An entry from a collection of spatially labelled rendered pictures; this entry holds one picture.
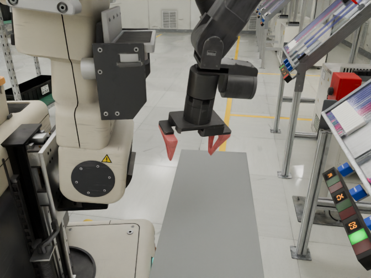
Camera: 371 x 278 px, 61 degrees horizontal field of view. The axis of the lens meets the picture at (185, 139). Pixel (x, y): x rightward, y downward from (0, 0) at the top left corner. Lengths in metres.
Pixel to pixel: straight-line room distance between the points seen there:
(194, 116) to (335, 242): 1.33
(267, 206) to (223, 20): 1.50
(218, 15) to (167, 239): 0.51
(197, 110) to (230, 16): 0.18
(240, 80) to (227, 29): 0.10
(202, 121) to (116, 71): 0.20
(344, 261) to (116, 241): 1.05
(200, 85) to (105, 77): 0.20
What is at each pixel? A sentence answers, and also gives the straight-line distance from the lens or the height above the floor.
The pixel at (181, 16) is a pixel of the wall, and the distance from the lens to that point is 9.48.
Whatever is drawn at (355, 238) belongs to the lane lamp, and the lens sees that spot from 0.80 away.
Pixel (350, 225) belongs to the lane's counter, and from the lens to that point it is 0.83.
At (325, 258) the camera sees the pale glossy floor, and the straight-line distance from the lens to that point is 1.71.
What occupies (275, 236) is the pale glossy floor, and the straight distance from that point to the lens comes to 1.75.
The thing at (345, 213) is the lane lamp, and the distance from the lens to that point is 0.87.
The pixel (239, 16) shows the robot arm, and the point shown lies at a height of 1.10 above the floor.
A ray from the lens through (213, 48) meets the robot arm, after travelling 0.56.
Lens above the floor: 1.14
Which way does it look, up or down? 25 degrees down
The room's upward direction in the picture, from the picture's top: straight up
